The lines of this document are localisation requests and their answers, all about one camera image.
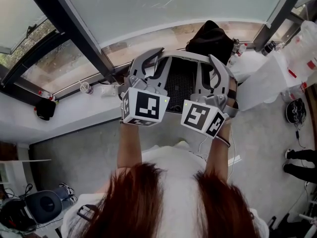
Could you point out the person's white shirt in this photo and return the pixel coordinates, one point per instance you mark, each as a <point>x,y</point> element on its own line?
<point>178,172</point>

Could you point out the black flask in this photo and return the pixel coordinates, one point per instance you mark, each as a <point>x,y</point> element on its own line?
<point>268,48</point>

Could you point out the person's right forearm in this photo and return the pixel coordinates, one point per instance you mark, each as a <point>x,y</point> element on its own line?
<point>218,155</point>

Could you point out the black office chair base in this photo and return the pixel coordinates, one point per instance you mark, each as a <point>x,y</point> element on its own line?
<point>289,225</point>

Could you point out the clear bottle red cap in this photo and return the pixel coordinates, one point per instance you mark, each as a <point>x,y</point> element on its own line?
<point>242,49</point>
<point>47,95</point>

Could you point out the person's left forearm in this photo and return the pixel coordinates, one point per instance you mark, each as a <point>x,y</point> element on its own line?
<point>130,145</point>

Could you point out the white basket with handle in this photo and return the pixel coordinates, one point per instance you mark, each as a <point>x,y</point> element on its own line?
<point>179,83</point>

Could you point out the grey padded chair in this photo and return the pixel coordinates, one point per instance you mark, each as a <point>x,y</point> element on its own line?
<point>44,206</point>

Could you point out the person's light trousers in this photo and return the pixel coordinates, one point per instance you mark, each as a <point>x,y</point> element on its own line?
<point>180,143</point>

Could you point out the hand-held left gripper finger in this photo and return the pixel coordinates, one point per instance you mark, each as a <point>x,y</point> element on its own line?
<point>135,66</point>
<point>164,76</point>

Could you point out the plastic drink cup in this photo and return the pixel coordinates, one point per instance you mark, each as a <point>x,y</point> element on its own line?
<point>85,88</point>

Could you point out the black wrist band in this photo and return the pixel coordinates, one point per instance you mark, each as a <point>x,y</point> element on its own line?
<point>226,142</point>

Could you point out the brown handbag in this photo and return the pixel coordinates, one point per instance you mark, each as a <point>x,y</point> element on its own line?
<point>123,75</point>

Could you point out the person's right hand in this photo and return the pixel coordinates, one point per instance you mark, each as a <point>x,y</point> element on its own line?
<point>232,94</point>

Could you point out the small clear plastic bag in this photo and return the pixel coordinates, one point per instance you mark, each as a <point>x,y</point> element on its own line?
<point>108,91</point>

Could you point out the white cabinet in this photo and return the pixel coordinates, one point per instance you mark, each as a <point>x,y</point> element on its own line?
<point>262,83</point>

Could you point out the clear bag of bottles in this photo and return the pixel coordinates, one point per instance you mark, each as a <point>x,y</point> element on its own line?
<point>302,48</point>
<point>293,92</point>

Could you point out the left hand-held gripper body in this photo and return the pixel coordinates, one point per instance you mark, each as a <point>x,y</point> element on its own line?
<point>146,105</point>

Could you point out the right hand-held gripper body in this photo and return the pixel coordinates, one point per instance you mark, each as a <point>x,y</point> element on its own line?
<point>198,115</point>

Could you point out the black backpack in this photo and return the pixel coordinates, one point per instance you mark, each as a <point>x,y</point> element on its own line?
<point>210,41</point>

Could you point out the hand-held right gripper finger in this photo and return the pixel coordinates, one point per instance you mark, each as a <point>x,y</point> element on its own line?
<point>199,83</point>
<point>225,76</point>

